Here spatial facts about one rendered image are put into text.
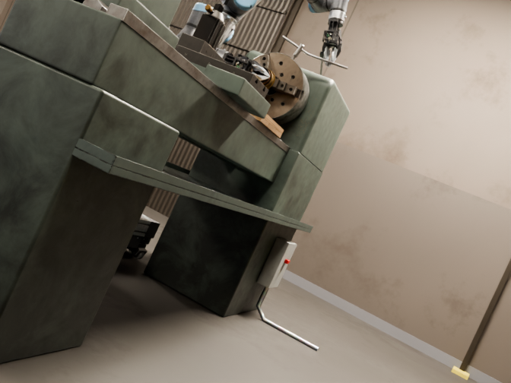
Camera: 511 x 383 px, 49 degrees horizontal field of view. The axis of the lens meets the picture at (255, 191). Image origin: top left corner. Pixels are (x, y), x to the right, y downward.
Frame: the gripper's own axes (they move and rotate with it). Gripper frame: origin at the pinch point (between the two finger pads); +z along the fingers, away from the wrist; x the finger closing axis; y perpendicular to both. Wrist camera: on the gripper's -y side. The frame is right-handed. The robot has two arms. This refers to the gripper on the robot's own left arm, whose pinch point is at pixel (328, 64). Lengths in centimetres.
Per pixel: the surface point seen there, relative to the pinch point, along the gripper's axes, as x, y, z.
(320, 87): -2.9, -4.5, 9.9
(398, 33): 0, -236, -113
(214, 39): -27, 69, 18
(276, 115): -16.6, 11.1, 29.6
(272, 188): -16, -4, 61
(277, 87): -16.7, 17.0, 17.9
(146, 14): -17, 130, 35
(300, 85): -8.2, 11.0, 14.4
